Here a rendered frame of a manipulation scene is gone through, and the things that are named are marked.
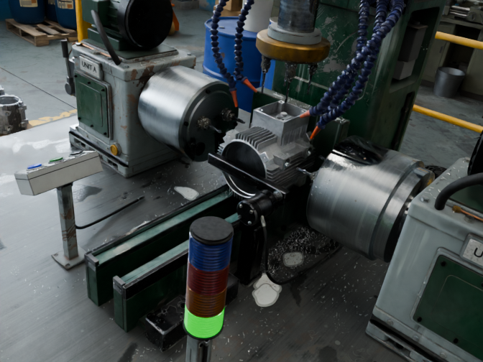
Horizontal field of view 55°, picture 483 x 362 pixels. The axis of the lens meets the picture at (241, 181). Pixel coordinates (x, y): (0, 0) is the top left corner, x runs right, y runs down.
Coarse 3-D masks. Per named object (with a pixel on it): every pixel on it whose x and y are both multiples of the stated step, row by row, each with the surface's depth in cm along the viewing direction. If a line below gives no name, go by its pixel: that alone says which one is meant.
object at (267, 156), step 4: (232, 132) 120; (308, 132) 125; (224, 136) 120; (228, 136) 119; (232, 136) 119; (304, 136) 125; (308, 136) 124; (224, 140) 120; (228, 140) 119; (304, 140) 125; (308, 140) 124; (264, 152) 112; (268, 152) 113; (260, 156) 114; (264, 156) 113; (268, 156) 112; (272, 156) 113; (264, 160) 113; (268, 160) 112; (224, 180) 125; (224, 184) 126
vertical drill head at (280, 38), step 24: (288, 0) 105; (312, 0) 104; (288, 24) 107; (312, 24) 108; (264, 48) 108; (288, 48) 105; (312, 48) 106; (264, 72) 115; (288, 72) 110; (312, 72) 117
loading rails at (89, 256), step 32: (224, 192) 127; (160, 224) 112; (288, 224) 137; (96, 256) 100; (128, 256) 104; (160, 256) 102; (96, 288) 100; (128, 288) 92; (160, 288) 101; (128, 320) 96
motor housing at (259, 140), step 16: (256, 128) 121; (224, 144) 122; (240, 144) 126; (256, 144) 114; (272, 144) 118; (288, 144) 121; (240, 160) 129; (256, 160) 134; (272, 160) 116; (304, 160) 123; (224, 176) 125; (272, 176) 114; (288, 176) 121; (240, 192) 124; (256, 192) 123
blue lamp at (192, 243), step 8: (192, 240) 62; (232, 240) 64; (192, 248) 63; (200, 248) 62; (208, 248) 61; (216, 248) 62; (224, 248) 62; (192, 256) 64; (200, 256) 62; (208, 256) 62; (216, 256) 62; (224, 256) 63; (192, 264) 64; (200, 264) 63; (208, 264) 63; (216, 264) 63; (224, 264) 64
